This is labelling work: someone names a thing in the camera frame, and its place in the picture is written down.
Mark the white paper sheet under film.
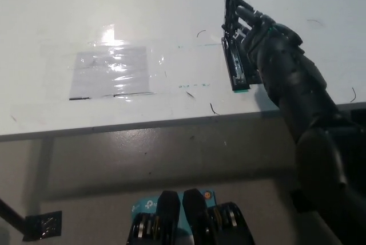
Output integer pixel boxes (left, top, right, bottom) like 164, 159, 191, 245
69, 45, 155, 101

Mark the black table leg bar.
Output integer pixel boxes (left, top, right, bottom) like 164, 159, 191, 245
0, 197, 29, 230

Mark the teal router box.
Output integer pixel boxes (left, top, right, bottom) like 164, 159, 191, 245
130, 189, 217, 228

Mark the black desk stapler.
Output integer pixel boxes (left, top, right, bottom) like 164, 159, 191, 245
220, 0, 250, 92

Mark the clear plastic film sheet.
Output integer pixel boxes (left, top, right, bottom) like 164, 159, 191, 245
38, 23, 169, 102

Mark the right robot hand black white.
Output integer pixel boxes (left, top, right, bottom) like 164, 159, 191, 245
234, 0, 308, 72

